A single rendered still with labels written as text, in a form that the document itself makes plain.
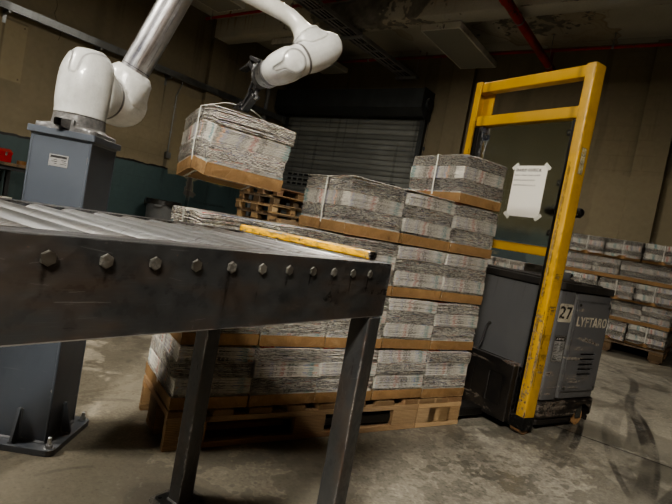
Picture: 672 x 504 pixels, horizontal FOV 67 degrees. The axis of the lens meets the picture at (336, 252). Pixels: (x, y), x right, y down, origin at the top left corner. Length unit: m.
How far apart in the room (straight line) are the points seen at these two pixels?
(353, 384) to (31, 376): 1.10
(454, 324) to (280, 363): 0.91
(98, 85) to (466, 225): 1.60
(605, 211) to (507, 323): 5.50
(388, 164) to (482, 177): 7.18
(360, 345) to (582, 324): 2.05
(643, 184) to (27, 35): 8.75
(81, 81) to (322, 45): 0.75
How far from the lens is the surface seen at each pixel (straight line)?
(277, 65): 1.65
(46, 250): 0.61
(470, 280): 2.50
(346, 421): 1.17
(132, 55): 2.01
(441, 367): 2.50
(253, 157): 1.78
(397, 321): 2.24
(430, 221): 2.27
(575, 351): 3.04
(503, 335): 3.00
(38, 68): 8.63
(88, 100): 1.80
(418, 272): 2.26
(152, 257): 0.68
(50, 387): 1.87
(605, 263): 6.62
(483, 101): 3.30
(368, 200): 2.04
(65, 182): 1.77
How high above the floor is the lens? 0.86
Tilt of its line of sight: 3 degrees down
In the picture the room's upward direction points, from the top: 10 degrees clockwise
